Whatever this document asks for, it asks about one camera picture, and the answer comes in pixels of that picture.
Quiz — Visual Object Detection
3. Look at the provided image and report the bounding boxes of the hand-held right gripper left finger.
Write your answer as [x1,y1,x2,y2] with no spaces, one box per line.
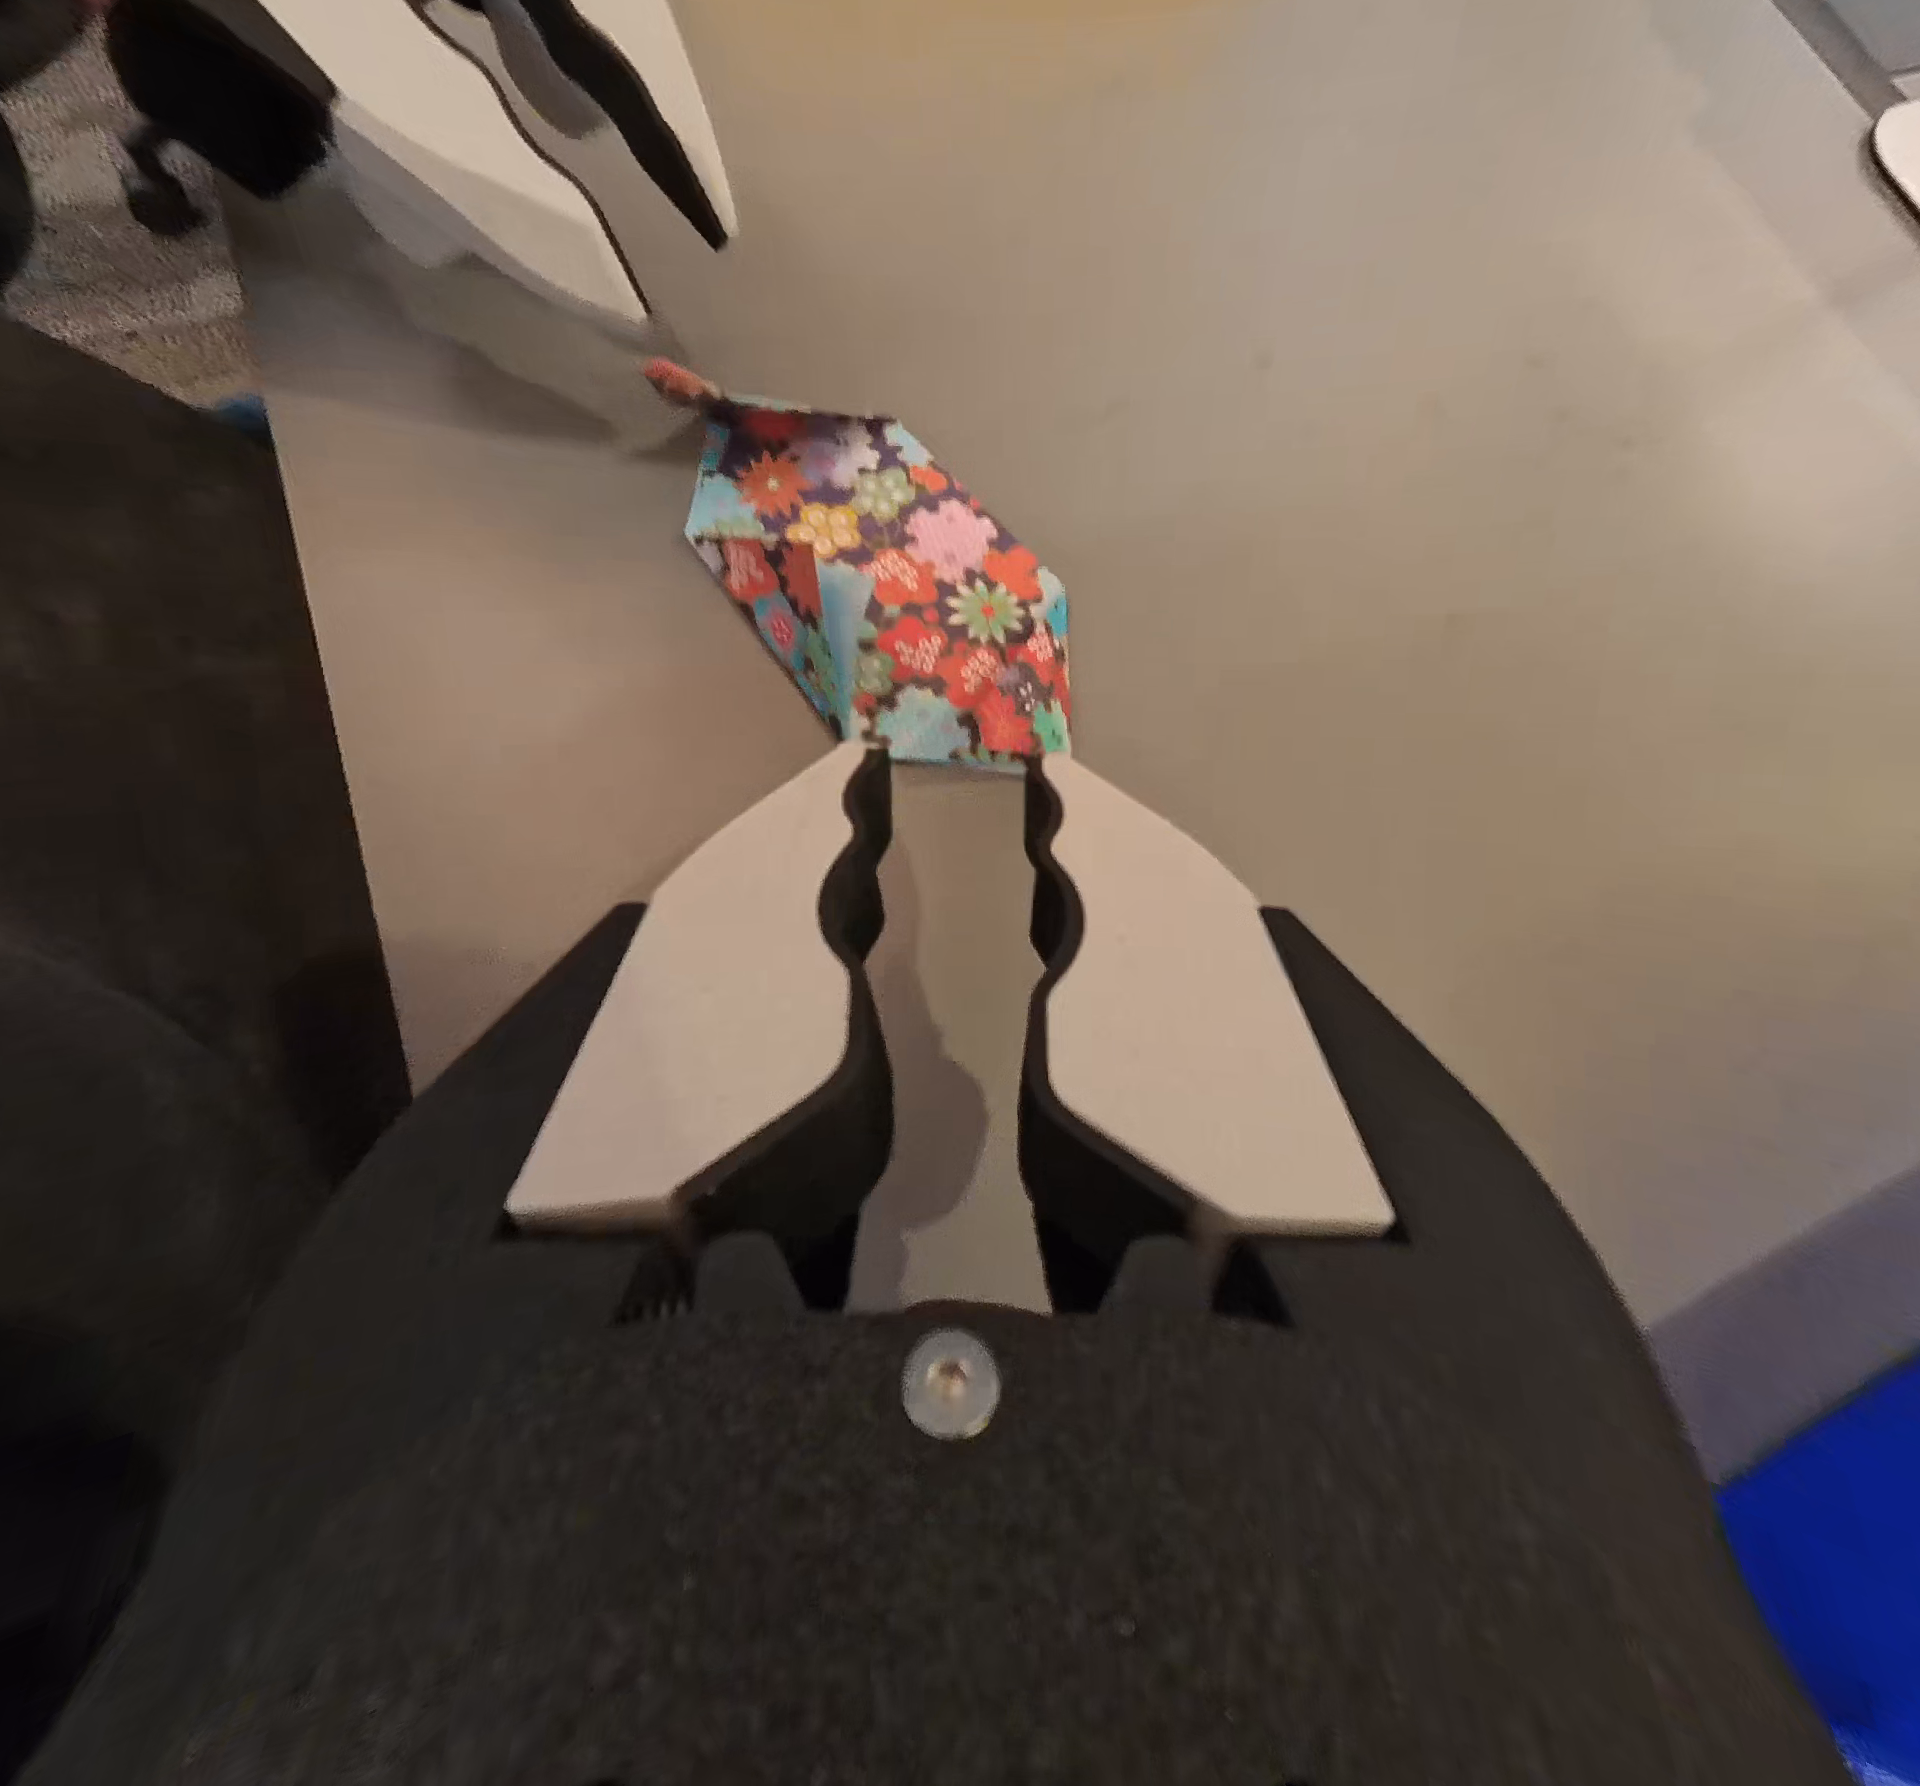
[503,743,899,1285]

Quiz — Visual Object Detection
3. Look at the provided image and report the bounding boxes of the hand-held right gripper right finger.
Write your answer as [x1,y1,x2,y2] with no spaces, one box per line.
[1019,755,1401,1310]

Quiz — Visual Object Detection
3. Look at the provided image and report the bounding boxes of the floral origami paper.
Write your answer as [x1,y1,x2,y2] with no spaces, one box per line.
[642,357,1076,777]

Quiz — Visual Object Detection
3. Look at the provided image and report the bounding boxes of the person's dark trousers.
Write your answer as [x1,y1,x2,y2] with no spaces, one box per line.
[0,318,415,1689]

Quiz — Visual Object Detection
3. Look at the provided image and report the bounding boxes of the blue plastic bin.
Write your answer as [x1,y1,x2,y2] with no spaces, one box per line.
[1714,1361,1920,1786]

